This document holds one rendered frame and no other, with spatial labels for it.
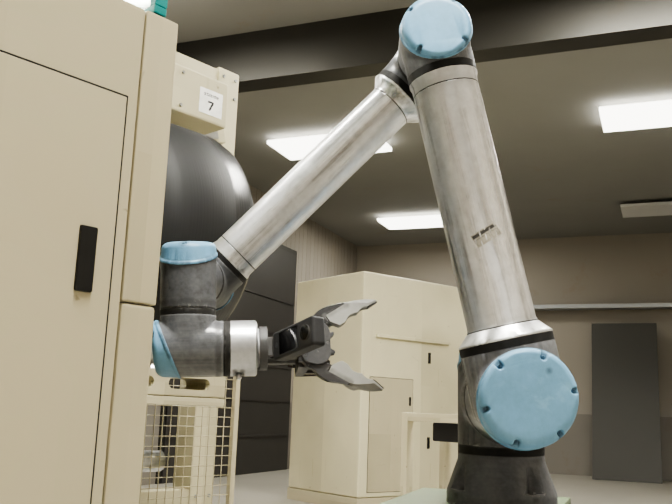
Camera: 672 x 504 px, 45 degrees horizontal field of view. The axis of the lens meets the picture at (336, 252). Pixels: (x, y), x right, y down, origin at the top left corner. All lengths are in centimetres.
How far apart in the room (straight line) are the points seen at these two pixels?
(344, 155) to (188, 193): 49
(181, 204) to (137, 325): 85
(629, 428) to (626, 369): 86
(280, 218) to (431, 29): 41
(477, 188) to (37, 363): 72
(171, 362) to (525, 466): 61
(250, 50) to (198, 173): 465
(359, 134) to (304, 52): 481
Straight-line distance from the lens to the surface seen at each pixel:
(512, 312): 128
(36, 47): 99
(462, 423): 147
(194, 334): 130
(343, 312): 135
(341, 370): 132
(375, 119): 148
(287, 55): 632
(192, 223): 182
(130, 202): 101
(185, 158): 189
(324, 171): 146
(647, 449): 1243
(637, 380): 1265
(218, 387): 200
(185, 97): 251
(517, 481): 143
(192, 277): 131
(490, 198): 131
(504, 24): 586
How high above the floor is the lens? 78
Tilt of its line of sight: 11 degrees up
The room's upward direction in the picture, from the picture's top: 2 degrees clockwise
